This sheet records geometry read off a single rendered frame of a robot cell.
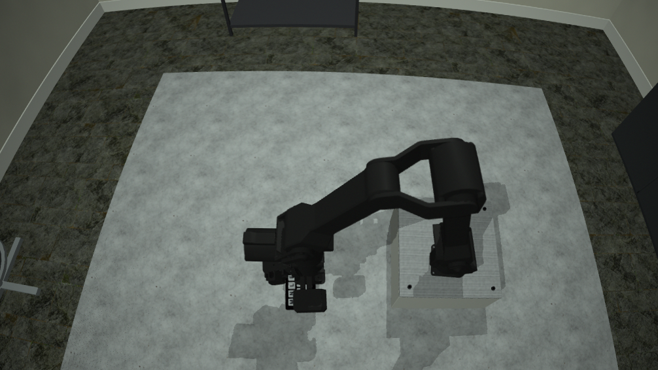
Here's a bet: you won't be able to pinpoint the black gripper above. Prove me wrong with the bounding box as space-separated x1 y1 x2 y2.
291 252 327 313

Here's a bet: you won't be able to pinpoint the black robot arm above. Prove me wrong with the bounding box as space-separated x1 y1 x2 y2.
243 138 487 285

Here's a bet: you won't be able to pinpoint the black keyboard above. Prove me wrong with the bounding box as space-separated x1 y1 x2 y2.
285 275 300 310

